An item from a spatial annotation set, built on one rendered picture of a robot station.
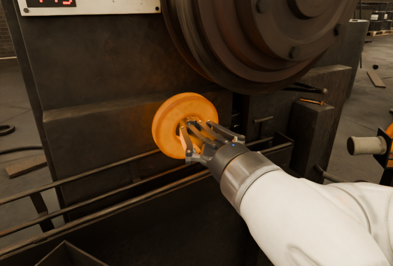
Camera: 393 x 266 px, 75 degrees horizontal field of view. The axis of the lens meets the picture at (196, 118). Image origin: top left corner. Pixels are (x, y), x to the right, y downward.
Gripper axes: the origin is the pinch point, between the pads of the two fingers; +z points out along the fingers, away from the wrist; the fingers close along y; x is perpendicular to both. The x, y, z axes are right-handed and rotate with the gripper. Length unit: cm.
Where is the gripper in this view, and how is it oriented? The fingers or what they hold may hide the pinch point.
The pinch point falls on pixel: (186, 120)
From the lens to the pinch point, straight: 57.6
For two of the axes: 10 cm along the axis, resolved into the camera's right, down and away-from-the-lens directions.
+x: 0.2, -8.9, -4.6
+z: -4.6, -4.1, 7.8
